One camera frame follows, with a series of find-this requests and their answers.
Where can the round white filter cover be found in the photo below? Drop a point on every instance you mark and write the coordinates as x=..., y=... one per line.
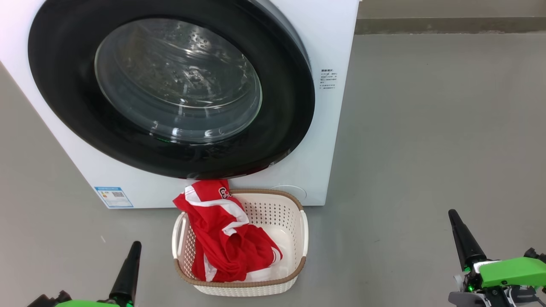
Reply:
x=294, y=192

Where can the red and white sports jersey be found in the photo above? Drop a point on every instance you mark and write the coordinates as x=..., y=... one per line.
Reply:
x=222, y=243

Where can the white front-load washing machine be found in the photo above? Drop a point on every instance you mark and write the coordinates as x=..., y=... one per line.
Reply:
x=337, y=42

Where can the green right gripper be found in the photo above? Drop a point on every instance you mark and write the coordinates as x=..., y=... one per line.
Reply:
x=512, y=273

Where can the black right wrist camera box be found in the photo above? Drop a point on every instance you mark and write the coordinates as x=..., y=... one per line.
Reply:
x=536, y=254

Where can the dark round glass washer door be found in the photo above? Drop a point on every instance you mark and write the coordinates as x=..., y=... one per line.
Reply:
x=64, y=85

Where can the blue energy label sticker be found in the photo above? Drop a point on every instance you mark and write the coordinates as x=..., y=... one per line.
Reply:
x=114, y=197

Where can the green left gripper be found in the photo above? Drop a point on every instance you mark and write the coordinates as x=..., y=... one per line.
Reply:
x=81, y=304

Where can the cream laundry basket brown rim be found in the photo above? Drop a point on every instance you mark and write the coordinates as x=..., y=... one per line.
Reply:
x=277, y=217

